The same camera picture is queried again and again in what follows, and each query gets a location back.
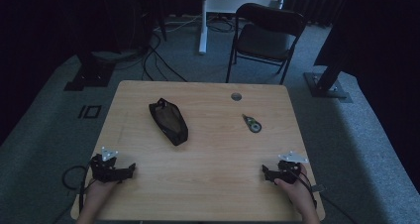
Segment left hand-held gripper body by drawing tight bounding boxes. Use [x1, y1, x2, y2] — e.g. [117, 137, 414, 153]
[89, 147, 122, 184]

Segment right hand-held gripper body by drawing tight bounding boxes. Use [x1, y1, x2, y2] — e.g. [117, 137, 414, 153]
[276, 150, 310, 185]

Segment green black correction tape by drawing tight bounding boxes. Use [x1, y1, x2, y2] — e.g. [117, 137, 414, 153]
[241, 113, 263, 134]

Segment black mesh pencil case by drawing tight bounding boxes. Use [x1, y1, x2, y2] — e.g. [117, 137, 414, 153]
[148, 97, 189, 147]

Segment person's left hand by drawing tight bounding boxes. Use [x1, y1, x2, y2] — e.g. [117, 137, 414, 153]
[82, 178, 119, 215]

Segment person's right hand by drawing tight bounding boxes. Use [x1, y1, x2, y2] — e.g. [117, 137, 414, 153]
[274, 164, 317, 217]

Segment black stand with bolted base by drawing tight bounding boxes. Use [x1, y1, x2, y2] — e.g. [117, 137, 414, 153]
[303, 25, 354, 104]

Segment black stand with flat base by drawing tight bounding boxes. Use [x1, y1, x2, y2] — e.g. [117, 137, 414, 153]
[63, 50, 117, 92]

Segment black folding chair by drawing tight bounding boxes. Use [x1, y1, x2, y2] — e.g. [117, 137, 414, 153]
[225, 2, 307, 86]

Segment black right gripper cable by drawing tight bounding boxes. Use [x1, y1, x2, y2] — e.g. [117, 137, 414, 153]
[287, 168, 359, 224]

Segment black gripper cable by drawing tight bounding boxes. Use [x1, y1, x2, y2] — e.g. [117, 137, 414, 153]
[61, 160, 94, 215]
[287, 168, 359, 224]

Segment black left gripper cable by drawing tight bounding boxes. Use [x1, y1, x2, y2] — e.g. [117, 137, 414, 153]
[61, 160, 94, 215]

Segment black floor cables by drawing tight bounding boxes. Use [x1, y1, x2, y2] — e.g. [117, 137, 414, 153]
[141, 17, 189, 83]

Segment white floor cable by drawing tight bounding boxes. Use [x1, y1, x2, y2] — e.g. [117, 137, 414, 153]
[153, 14, 203, 34]

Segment white metal desk frame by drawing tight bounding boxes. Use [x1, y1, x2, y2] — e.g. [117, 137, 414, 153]
[198, 0, 289, 56]

